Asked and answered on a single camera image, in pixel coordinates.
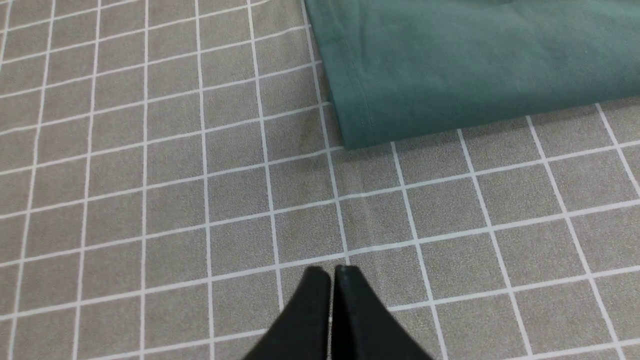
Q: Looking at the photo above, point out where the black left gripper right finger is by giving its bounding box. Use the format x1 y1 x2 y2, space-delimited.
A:
331 265 432 360

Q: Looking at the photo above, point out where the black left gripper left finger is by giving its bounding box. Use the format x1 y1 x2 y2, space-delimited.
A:
244 266 332 360

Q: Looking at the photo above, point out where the green long-sleeved shirt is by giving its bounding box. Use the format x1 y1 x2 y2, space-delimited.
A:
305 0 640 150

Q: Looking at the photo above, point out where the grey checked tablecloth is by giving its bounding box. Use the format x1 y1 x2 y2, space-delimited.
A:
0 0 639 360

